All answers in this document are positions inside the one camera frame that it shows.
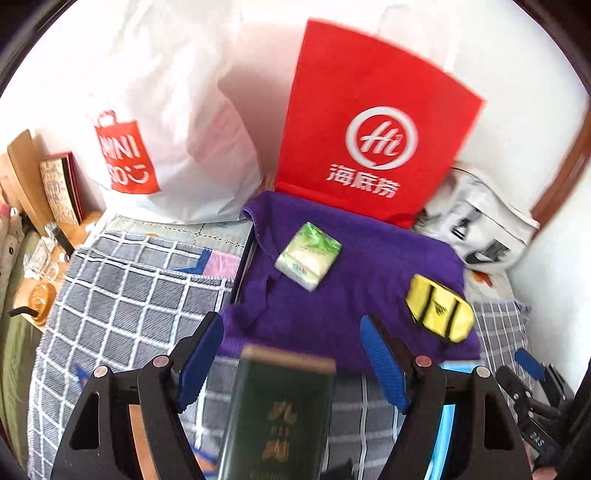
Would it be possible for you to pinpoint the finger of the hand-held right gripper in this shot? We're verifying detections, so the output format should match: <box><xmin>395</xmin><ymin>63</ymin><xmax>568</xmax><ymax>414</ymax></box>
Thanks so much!
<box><xmin>514</xmin><ymin>348</ymin><xmax>568</xmax><ymax>403</ymax></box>
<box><xmin>495</xmin><ymin>366</ymin><xmax>561</xmax><ymax>464</ymax></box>

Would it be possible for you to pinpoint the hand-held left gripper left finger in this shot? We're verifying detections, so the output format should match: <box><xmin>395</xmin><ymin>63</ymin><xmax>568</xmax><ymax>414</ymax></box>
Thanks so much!
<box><xmin>51</xmin><ymin>311</ymin><xmax>225</xmax><ymax>480</ymax></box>

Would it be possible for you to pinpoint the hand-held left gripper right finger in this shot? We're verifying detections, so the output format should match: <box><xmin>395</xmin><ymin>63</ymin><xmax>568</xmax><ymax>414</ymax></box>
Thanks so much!
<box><xmin>359</xmin><ymin>314</ymin><xmax>529</xmax><ymax>480</ymax></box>

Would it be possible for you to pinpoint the dark green box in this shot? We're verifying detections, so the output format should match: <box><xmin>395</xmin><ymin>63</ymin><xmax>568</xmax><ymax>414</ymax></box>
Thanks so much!
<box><xmin>217</xmin><ymin>344</ymin><xmax>336</xmax><ymax>480</ymax></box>

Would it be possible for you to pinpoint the green and white tissue pack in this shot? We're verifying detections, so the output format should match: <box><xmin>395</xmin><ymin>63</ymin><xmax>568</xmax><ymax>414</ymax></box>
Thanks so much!
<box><xmin>274</xmin><ymin>222</ymin><xmax>343</xmax><ymax>292</ymax></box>

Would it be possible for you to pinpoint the yellow pouch with black stripes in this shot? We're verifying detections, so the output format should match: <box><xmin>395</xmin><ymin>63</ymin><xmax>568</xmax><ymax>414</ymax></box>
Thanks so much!
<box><xmin>405</xmin><ymin>274</ymin><xmax>475</xmax><ymax>344</ymax></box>

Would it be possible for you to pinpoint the light blue packet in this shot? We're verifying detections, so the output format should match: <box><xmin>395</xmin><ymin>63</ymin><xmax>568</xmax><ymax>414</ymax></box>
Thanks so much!
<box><xmin>427</xmin><ymin>361</ymin><xmax>481</xmax><ymax>480</ymax></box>

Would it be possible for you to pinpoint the purple towel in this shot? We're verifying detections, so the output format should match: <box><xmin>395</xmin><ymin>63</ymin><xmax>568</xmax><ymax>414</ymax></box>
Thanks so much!
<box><xmin>217</xmin><ymin>191</ymin><xmax>481</xmax><ymax>374</ymax></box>

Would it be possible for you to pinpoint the grey checked blanket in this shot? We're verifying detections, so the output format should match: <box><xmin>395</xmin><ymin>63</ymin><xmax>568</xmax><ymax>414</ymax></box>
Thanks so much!
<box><xmin>28</xmin><ymin>231</ymin><xmax>532</xmax><ymax>480</ymax></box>

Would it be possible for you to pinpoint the patterned bed sheet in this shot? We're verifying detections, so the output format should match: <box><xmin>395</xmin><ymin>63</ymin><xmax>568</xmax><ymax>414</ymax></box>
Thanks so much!
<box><xmin>90</xmin><ymin>213</ymin><xmax>515</xmax><ymax>303</ymax></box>

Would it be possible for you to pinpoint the white bag with black logo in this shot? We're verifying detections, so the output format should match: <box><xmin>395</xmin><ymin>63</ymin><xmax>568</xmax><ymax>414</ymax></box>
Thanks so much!
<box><xmin>413</xmin><ymin>167</ymin><xmax>541</xmax><ymax>273</ymax></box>

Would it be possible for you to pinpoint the amber glass dish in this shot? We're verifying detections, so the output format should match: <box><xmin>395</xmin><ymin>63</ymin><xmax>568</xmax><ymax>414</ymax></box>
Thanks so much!
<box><xmin>28</xmin><ymin>282</ymin><xmax>55</xmax><ymax>320</ymax></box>

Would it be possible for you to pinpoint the green cloth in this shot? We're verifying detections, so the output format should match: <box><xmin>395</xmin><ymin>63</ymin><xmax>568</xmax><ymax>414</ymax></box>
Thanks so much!
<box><xmin>0</xmin><ymin>231</ymin><xmax>44</xmax><ymax>467</ymax></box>

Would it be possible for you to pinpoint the clear glass jar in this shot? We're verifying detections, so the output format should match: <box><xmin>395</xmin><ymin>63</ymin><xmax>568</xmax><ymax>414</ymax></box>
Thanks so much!
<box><xmin>23</xmin><ymin>240</ymin><xmax>62</xmax><ymax>283</ymax></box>

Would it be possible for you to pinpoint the clear glass cup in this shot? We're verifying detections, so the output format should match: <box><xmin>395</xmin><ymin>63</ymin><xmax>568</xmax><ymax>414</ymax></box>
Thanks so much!
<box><xmin>44</xmin><ymin>222</ymin><xmax>75</xmax><ymax>259</ymax></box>

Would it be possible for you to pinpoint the white plastic shopping bag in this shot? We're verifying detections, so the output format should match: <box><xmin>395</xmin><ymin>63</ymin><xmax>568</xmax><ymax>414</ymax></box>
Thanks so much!
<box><xmin>32</xmin><ymin>0</ymin><xmax>265</xmax><ymax>225</ymax></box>

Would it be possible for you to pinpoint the white floral cloth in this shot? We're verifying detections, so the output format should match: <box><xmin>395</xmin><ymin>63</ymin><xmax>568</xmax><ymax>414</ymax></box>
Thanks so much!
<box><xmin>0</xmin><ymin>203</ymin><xmax>25</xmax><ymax>278</ymax></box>

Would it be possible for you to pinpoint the wooden nightstand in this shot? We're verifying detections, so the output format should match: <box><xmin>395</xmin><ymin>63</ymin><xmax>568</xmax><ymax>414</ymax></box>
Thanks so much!
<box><xmin>0</xmin><ymin>129</ymin><xmax>107</xmax><ymax>329</ymax></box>

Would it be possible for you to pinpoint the red paper bag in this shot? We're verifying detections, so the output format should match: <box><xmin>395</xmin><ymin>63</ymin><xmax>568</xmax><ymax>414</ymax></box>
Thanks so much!
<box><xmin>274</xmin><ymin>19</ymin><xmax>485</xmax><ymax>230</ymax></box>

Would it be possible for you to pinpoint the brown wooden frame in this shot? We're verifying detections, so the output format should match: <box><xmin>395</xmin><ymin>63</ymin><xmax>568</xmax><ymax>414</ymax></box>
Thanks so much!
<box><xmin>530</xmin><ymin>92</ymin><xmax>591</xmax><ymax>223</ymax></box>

